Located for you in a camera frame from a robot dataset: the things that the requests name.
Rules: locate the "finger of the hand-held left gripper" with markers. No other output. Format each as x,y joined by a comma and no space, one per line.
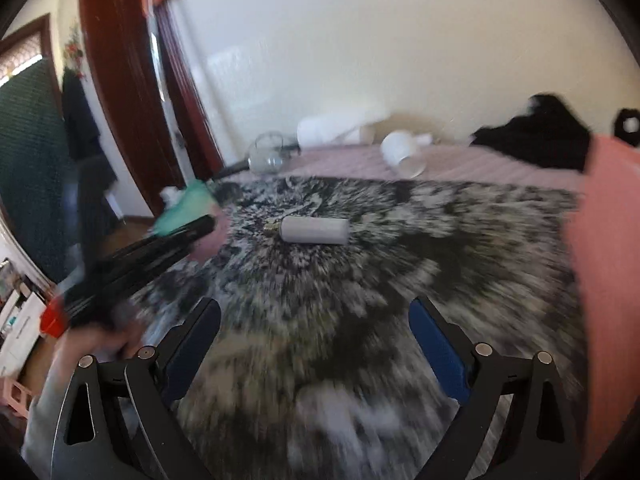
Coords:
150,255

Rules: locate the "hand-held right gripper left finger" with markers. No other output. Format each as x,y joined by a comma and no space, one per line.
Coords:
195,345

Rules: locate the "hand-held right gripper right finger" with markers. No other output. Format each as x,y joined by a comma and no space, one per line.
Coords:
440,355

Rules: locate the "green pink gradient bottle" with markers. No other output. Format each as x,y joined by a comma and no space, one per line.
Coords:
187,205

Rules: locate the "white bottle brown tip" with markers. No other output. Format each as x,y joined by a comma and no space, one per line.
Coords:
315,230

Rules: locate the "pink cardboard box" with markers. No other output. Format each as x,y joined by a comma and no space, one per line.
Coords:
600,260

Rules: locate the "red plastic object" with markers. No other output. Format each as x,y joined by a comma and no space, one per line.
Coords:
52,320

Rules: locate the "grey plastic cup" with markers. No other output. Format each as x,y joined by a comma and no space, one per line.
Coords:
267,160

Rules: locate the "black hanging coat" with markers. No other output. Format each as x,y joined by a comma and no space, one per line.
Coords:
80,120

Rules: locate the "white storage box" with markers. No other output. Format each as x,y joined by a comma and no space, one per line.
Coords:
20,335

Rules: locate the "dark green quilted curtain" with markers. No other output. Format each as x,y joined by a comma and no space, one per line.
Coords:
30,160

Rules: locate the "pink plastic stool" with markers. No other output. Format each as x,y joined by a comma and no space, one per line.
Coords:
20,397

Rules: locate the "pink quilted blanket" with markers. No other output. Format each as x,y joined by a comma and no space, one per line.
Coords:
475,165

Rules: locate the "white metal mop pole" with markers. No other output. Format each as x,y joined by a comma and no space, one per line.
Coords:
157,60

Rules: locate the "white toilet paper roll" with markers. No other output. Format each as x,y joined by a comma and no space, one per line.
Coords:
320,130

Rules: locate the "white paper cup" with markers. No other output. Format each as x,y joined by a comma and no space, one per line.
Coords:
400,147

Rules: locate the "black clothes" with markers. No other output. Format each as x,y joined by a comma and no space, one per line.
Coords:
540,135

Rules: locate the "black white plush orange beak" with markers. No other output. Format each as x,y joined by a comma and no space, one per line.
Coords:
619,127

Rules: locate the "dark red door frame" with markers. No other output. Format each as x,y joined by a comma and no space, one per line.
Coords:
125,85

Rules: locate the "red green wall decoration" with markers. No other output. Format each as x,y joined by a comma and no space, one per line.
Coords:
75,52

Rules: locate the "brown wooden frame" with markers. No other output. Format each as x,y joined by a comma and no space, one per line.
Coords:
45,25

